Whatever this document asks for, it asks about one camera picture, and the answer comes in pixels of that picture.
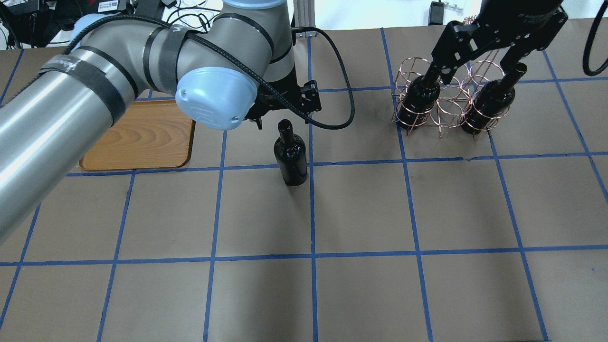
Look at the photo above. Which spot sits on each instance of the wooden tray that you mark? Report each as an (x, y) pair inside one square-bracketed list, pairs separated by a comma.
[(154, 134)]

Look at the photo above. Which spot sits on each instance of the dark wine bottle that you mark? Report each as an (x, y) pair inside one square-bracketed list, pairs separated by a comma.
[(491, 102), (417, 88), (290, 153)]

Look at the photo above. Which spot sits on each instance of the aluminium frame post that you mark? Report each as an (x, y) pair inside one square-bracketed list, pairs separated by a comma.
[(304, 18)]

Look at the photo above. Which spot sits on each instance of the black power adapter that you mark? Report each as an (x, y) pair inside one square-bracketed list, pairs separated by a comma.
[(436, 12)]

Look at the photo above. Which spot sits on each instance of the copper wire wine rack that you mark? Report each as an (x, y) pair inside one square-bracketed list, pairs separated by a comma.
[(453, 98)]

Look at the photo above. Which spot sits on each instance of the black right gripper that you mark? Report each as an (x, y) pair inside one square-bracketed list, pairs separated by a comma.
[(515, 16)]

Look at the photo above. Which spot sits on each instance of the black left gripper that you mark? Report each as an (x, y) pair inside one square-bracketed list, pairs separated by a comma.
[(276, 98)]

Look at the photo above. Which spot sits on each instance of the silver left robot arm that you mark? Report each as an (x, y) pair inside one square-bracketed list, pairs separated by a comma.
[(78, 95)]

